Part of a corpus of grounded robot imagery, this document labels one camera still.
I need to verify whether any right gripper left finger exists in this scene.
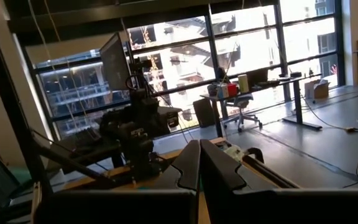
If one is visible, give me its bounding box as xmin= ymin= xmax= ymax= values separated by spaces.
xmin=34 ymin=139 xmax=201 ymax=224

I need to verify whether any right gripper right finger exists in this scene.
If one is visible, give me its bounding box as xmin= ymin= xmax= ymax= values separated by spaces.
xmin=200 ymin=139 xmax=358 ymax=224

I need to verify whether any black table clamp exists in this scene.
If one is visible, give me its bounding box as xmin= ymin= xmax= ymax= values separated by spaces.
xmin=243 ymin=147 xmax=265 ymax=165

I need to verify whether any black chair back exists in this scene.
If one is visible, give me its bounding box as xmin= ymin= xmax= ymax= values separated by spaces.
xmin=192 ymin=98 xmax=216 ymax=129

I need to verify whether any black side desk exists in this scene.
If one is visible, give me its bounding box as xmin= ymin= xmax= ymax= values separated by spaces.
xmin=46 ymin=136 xmax=127 ymax=175

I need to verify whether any blue white box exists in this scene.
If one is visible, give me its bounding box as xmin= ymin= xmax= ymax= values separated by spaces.
xmin=216 ymin=83 xmax=230 ymax=100

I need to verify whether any red box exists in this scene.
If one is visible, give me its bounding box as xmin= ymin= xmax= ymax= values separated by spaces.
xmin=227 ymin=83 xmax=240 ymax=98

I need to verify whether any black office chair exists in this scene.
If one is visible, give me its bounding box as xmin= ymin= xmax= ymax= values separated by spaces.
xmin=223 ymin=93 xmax=264 ymax=134

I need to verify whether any green white box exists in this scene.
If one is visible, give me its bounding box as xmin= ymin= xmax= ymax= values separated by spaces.
xmin=237 ymin=73 xmax=250 ymax=94

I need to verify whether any long black desk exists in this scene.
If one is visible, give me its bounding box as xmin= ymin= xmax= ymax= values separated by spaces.
xmin=200 ymin=72 xmax=323 ymax=138

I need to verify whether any black laptop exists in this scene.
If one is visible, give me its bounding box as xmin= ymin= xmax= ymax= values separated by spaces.
xmin=246 ymin=67 xmax=270 ymax=88

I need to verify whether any brown cardboard box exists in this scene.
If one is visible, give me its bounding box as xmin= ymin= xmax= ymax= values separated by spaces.
xmin=303 ymin=78 xmax=331 ymax=101

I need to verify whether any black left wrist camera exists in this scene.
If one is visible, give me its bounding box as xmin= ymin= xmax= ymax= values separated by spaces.
xmin=133 ymin=88 xmax=160 ymax=111

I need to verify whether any black floor cable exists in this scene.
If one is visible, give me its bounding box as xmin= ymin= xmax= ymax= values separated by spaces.
xmin=341 ymin=139 xmax=358 ymax=190

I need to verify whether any thin floor cable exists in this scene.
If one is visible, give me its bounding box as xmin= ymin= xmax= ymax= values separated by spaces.
xmin=301 ymin=92 xmax=358 ymax=134

